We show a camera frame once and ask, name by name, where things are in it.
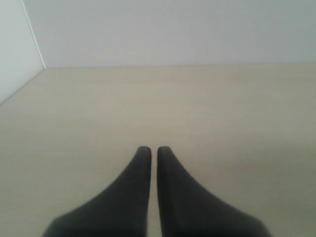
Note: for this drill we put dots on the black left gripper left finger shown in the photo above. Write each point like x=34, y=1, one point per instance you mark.
x=118, y=211

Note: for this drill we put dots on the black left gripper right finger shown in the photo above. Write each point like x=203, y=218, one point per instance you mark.
x=187, y=209

